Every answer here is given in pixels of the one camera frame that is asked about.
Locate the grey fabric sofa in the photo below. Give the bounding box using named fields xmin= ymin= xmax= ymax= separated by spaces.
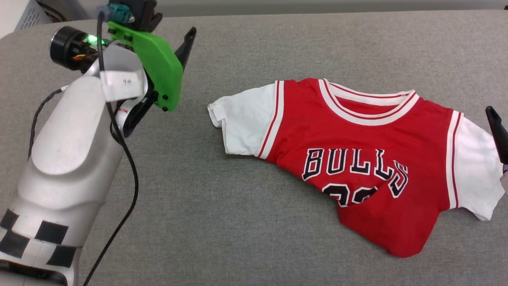
xmin=0 ymin=10 xmax=508 ymax=286

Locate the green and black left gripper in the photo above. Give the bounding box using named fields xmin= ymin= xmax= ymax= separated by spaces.
xmin=50 ymin=21 xmax=197 ymax=138

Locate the thin black cable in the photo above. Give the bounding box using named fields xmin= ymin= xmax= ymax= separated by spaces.
xmin=81 ymin=10 xmax=139 ymax=286
xmin=27 ymin=88 xmax=65 ymax=160

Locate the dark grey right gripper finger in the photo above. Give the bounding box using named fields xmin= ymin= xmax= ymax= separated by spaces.
xmin=485 ymin=106 xmax=508 ymax=165

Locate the white box with black handle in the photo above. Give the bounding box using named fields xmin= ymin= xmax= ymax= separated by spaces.
xmin=15 ymin=0 xmax=54 ymax=31

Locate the red and white Bulls jersey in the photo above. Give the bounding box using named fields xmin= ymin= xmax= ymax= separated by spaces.
xmin=208 ymin=78 xmax=506 ymax=259

